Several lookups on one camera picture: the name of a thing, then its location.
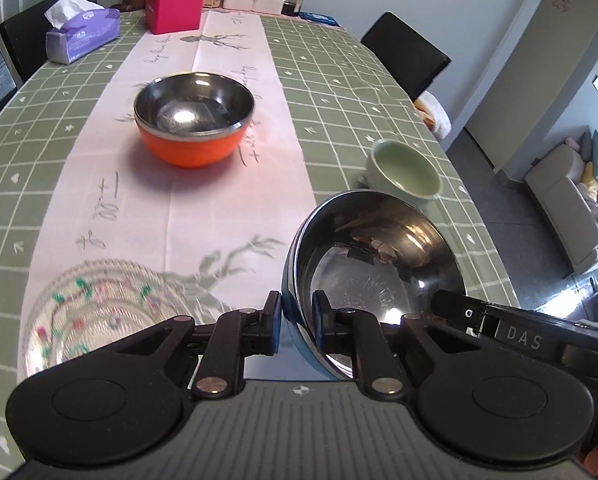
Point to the beige sofa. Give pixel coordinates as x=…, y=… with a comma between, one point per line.
x=559, y=195

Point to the white cloth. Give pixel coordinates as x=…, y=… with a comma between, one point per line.
x=441, y=115

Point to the white container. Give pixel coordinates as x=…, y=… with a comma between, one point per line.
x=254, y=5

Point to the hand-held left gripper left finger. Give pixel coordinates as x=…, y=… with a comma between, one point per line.
x=275, y=322

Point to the black chair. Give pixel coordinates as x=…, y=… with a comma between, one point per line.
x=24, y=25
x=404, y=55

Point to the cream door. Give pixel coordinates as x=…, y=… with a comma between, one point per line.
x=539, y=60

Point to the purple tissue pack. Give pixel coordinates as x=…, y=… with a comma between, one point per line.
x=84, y=35

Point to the green checked tablecloth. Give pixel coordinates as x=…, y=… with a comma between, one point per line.
x=359, y=85

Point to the blue packet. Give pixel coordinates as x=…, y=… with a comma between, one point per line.
x=319, y=18

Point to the pink door sticker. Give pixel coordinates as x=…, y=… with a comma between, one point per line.
x=562, y=3

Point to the white painted fruit plate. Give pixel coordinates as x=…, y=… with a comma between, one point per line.
x=79, y=286

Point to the tall dark glass jar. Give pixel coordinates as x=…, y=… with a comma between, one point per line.
x=293, y=2

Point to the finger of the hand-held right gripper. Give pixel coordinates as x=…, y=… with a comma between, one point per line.
x=459, y=312

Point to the pink box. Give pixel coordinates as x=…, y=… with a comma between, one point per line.
x=174, y=7

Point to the yellow cushion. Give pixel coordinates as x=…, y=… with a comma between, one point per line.
x=590, y=174

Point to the pink deer-print table runner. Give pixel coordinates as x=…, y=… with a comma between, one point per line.
x=219, y=210

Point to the orange steel-lined bowl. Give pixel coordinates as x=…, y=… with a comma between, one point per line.
x=189, y=150

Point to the pale green ceramic bowl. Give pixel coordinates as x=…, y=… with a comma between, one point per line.
x=404, y=170

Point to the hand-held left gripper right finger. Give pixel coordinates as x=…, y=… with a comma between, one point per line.
x=319, y=322

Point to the blue steel-lined bowl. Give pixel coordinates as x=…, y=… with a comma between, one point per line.
x=379, y=260

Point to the pink-flowered glass plate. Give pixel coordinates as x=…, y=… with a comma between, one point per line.
x=104, y=310

